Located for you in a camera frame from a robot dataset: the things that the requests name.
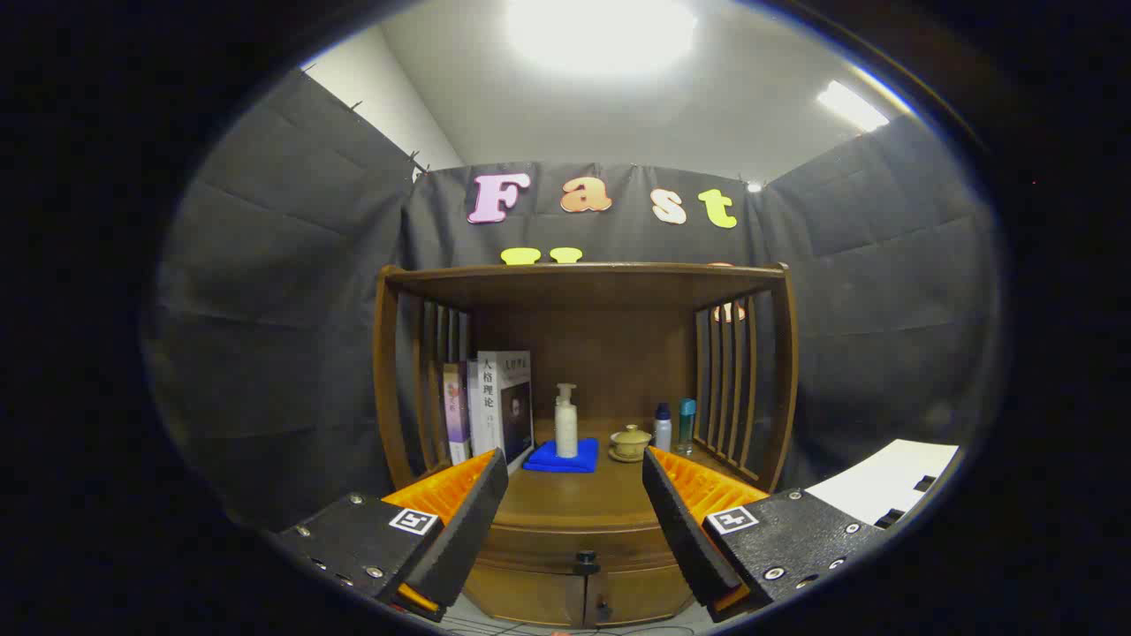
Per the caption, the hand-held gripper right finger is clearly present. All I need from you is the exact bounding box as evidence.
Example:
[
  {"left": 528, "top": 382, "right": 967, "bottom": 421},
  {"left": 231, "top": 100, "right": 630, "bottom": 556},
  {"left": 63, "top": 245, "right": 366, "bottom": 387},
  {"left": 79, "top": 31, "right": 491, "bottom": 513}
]
[{"left": 641, "top": 446, "right": 889, "bottom": 624}]

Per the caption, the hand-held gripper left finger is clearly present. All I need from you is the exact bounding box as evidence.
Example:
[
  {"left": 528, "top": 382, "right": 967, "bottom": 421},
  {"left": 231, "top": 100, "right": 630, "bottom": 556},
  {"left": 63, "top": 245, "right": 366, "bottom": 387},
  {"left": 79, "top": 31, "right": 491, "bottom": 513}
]
[{"left": 269, "top": 448, "right": 511, "bottom": 624}]

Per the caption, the wooden drawer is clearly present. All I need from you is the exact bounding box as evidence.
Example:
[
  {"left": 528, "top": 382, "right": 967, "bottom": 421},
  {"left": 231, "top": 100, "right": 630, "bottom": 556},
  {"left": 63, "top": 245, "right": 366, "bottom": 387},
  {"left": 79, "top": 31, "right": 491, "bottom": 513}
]
[{"left": 473, "top": 519, "right": 695, "bottom": 577}]

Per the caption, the wooden countertop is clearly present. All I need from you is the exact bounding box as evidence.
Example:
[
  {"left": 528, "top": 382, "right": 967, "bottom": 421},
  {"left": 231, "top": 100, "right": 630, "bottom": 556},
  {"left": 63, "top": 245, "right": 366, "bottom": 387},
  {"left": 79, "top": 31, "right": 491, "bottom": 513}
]
[{"left": 393, "top": 417, "right": 770, "bottom": 531}]

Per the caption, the brown wooden cabinet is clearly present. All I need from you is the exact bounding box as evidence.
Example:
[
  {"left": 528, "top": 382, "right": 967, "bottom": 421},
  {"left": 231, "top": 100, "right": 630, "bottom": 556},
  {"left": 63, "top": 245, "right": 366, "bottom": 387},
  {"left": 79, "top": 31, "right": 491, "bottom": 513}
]
[{"left": 373, "top": 261, "right": 801, "bottom": 630}]

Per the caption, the beige lidded teacup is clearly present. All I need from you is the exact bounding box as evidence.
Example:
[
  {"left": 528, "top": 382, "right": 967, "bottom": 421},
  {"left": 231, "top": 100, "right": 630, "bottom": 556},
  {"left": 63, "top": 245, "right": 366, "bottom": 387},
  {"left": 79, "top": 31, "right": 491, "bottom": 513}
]
[{"left": 609, "top": 424, "right": 653, "bottom": 464}]

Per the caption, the purple book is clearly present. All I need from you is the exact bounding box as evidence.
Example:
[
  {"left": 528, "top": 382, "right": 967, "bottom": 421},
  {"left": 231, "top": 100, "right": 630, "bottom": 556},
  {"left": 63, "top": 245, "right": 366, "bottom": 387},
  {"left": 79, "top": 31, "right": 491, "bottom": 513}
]
[{"left": 443, "top": 362, "right": 472, "bottom": 466}]

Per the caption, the blue folded cloth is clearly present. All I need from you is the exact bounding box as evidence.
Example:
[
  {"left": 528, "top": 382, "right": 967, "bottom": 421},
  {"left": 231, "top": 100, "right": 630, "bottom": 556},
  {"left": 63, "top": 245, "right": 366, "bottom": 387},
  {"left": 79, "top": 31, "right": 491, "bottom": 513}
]
[{"left": 522, "top": 438, "right": 600, "bottom": 474}]

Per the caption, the thin white book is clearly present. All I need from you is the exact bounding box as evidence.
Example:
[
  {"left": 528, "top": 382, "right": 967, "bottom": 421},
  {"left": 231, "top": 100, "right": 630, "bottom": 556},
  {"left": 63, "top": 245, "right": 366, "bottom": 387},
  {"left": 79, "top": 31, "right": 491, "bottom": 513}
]
[{"left": 466, "top": 359, "right": 483, "bottom": 458}]

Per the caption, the thick white portrait book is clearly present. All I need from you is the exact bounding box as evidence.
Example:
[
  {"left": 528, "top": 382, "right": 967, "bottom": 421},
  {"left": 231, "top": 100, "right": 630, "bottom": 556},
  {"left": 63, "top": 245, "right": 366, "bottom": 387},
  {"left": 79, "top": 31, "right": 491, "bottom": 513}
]
[{"left": 477, "top": 351, "right": 535, "bottom": 474}]

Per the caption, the white pump bottle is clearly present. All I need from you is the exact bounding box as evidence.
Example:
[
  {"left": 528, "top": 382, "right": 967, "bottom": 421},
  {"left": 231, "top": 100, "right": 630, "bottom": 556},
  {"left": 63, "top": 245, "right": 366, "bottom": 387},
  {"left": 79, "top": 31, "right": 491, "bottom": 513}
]
[{"left": 554, "top": 383, "right": 580, "bottom": 459}]

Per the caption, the white appliance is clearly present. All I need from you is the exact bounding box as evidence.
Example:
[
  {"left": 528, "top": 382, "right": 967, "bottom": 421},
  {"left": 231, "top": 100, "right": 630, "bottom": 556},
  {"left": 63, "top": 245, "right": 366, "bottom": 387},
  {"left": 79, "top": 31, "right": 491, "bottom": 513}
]
[{"left": 806, "top": 439, "right": 960, "bottom": 529}]

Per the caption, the rectangular ceiling light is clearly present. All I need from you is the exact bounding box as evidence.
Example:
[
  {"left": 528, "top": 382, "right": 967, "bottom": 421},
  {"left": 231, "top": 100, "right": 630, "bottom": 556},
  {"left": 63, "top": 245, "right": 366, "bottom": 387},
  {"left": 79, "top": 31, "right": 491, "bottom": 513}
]
[{"left": 815, "top": 79, "right": 892, "bottom": 133}]

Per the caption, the round ceiling light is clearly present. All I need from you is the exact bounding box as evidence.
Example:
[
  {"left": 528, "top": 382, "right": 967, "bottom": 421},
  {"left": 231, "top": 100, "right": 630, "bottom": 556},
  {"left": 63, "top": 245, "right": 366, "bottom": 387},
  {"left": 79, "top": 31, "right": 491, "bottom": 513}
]
[{"left": 504, "top": 0, "right": 699, "bottom": 80}]

